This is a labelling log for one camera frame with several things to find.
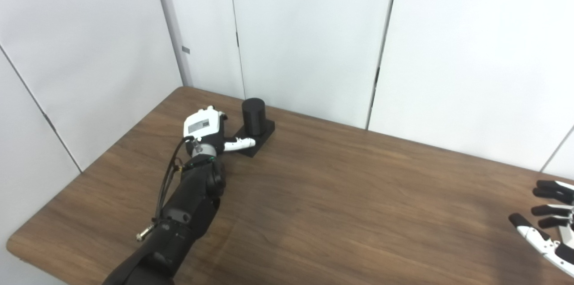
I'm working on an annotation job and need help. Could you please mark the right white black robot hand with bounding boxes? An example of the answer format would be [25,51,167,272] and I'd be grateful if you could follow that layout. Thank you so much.
[509,180,574,276]

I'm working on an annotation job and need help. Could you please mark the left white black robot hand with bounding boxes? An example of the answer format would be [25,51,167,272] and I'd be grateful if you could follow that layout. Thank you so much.
[183,106,256,158]

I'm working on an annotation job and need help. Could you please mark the black cylinder peg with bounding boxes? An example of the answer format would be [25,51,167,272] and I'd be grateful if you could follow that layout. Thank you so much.
[233,98,275,158]

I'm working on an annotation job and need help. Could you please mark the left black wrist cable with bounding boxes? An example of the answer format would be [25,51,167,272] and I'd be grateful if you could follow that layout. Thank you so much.
[137,136,196,241]

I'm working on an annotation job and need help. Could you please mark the grey wall corner post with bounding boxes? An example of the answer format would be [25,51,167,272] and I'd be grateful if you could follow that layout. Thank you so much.
[150,0,193,88]

